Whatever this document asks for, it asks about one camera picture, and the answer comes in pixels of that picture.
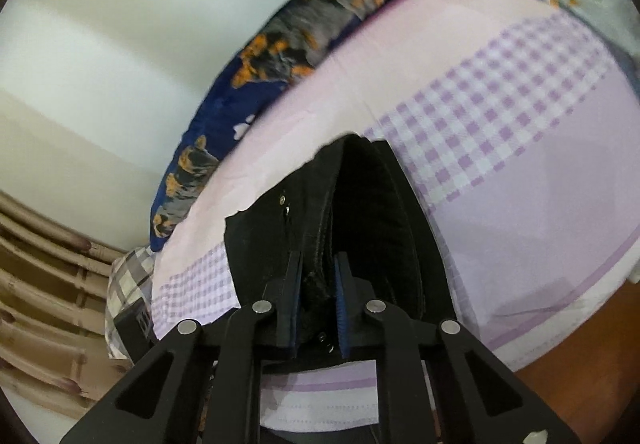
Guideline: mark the bamboo rack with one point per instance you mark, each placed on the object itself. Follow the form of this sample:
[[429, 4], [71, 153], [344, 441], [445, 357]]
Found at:
[[45, 299]]

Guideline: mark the pink purple checked bed sheet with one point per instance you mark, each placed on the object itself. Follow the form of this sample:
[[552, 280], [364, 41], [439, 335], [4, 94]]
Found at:
[[500, 174]]

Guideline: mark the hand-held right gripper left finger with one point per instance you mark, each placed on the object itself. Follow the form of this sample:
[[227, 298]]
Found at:
[[296, 296]]

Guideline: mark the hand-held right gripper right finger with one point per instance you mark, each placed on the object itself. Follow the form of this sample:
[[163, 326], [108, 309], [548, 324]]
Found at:
[[342, 306]]

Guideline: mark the navy dog print blanket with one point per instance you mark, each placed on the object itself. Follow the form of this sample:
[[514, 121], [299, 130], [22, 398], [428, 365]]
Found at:
[[300, 34]]

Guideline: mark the black pants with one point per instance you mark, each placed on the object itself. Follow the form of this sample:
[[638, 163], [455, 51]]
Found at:
[[370, 204]]

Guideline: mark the grey plaid pillow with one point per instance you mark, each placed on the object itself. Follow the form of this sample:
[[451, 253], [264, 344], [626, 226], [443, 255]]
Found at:
[[127, 274]]

